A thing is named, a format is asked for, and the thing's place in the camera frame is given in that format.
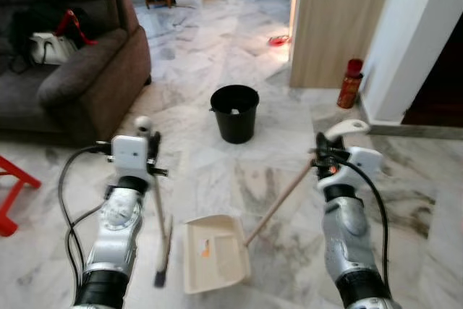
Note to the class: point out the white bag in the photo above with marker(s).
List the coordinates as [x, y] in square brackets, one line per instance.
[52, 47]

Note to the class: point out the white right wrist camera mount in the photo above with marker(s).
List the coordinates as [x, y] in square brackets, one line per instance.
[365, 164]

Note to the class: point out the brown fabric sofa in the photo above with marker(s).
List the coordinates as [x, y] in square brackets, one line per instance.
[79, 70]

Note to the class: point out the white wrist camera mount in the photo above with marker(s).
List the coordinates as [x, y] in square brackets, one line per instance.
[130, 155]
[365, 164]

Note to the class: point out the small red floor object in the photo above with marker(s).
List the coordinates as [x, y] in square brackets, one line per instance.
[278, 40]

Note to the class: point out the red spray canister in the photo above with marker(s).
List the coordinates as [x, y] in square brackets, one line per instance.
[350, 85]

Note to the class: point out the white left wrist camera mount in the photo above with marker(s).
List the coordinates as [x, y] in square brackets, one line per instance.
[130, 155]

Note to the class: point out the light wooden panel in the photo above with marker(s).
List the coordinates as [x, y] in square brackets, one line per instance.
[340, 23]

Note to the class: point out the black plastic bucket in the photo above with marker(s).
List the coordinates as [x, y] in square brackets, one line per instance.
[234, 117]

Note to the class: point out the red metal frame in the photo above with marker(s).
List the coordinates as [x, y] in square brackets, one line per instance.
[11, 186]

